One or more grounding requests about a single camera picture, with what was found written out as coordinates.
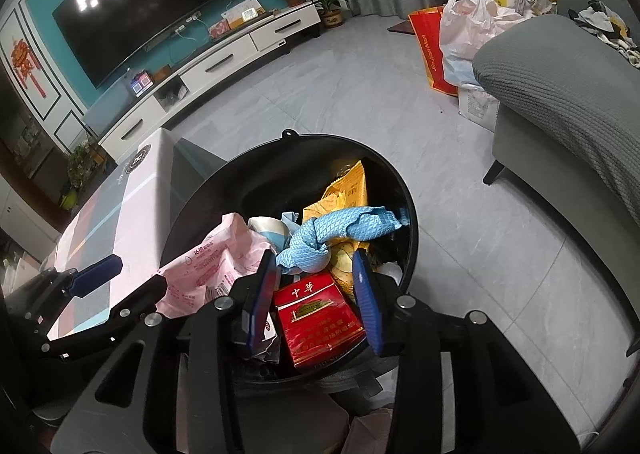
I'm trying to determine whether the yellow potato chip bag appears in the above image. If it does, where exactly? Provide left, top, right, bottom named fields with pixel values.
left=301, top=160, right=371, bottom=302

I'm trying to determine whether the grey sofa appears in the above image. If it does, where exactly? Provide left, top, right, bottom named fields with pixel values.
left=472, top=0, right=640, bottom=305

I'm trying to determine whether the potted plant near curtain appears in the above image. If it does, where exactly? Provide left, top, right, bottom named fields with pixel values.
left=314, top=0, right=350, bottom=28

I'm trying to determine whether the blue knotted cloth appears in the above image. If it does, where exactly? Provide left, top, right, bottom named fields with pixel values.
left=276, top=206, right=410, bottom=274

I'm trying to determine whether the white blue paper cup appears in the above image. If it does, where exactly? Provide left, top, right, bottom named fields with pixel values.
left=247, top=217, right=290, bottom=254

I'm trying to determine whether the red paper shopping bag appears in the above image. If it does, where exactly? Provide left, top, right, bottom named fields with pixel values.
left=408, top=6, right=458, bottom=96

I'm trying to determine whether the large potted plant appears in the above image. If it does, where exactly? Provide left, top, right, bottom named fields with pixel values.
left=60, top=141, right=104, bottom=211

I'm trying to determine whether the white TV cabinet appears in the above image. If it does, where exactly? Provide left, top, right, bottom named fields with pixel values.
left=99, top=2, right=321, bottom=162

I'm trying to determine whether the red cigarette box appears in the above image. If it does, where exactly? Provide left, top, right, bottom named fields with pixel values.
left=273, top=272, right=366, bottom=368

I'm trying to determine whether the white plastic shopping bag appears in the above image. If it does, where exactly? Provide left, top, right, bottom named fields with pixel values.
left=439, top=0, right=534, bottom=87

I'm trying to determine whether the pink plastic wrapper bag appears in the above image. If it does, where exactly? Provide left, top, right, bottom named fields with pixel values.
left=156, top=212, right=273, bottom=318

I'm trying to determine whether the black trash bin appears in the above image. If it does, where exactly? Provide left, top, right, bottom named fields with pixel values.
left=160, top=129, right=419, bottom=392

